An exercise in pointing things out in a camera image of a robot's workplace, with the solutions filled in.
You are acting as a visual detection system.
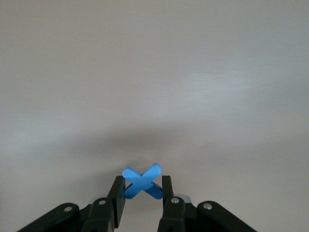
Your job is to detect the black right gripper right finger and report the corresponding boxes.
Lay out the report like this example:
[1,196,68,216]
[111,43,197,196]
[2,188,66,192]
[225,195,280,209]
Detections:
[156,175,256,232]

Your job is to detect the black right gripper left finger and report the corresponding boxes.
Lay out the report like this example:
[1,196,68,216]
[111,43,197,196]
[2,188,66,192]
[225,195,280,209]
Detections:
[16,175,126,232]

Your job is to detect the blue foam letter x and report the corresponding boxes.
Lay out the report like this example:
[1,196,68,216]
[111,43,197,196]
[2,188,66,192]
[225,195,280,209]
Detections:
[122,163,163,200]

